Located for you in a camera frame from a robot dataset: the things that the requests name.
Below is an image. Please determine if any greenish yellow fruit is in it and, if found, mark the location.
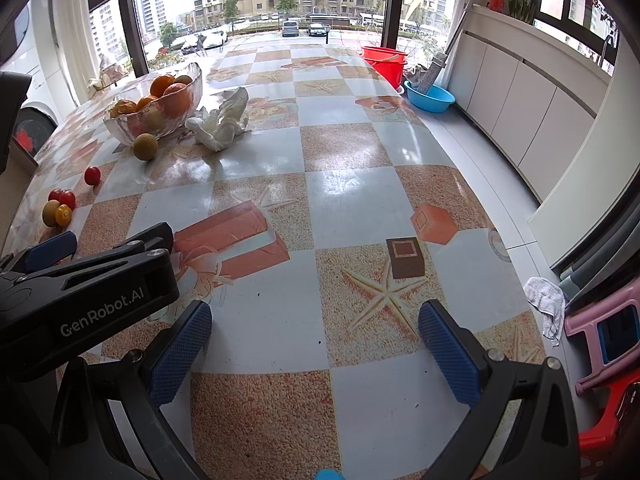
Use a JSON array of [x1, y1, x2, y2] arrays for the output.
[[41, 200, 61, 228]]

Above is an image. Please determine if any small orange tangerine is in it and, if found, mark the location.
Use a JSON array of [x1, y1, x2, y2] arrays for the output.
[[54, 204, 73, 229]]

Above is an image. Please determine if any small red tomato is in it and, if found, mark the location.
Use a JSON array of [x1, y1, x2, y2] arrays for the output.
[[84, 166, 102, 186]]

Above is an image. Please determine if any green-brown round fruit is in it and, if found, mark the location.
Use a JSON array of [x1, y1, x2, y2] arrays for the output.
[[132, 133, 158, 162]]

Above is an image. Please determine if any white rag on floor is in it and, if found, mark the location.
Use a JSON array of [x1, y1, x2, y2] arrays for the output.
[[523, 276, 566, 347]]

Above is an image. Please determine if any pink plastic stool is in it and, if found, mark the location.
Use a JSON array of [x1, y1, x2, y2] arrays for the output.
[[564, 278, 639, 396]]

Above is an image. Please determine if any red plastic stool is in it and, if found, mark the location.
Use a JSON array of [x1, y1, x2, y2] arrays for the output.
[[579, 367, 639, 476]]

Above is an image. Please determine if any glass fruit bowl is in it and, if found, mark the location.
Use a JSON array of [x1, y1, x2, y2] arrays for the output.
[[103, 63, 203, 146]]

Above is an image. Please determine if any blue plastic basin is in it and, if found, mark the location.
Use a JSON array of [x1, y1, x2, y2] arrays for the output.
[[404, 80, 456, 114]]

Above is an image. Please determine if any white low cabinet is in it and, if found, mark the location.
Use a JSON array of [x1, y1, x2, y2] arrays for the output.
[[448, 6, 611, 200]]

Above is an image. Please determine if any red plastic bucket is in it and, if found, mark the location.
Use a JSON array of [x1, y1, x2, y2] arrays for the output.
[[361, 46, 407, 89]]

